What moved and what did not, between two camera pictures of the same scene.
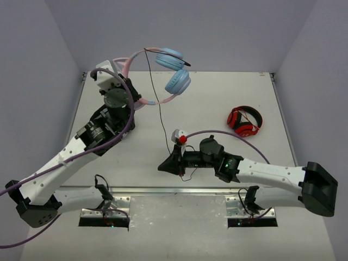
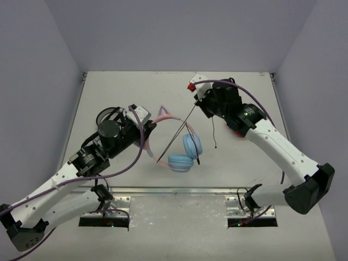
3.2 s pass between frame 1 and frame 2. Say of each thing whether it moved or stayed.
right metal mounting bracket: stayed
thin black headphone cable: moved
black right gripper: moved
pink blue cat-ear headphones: moved
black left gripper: moved
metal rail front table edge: stayed
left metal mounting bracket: stayed
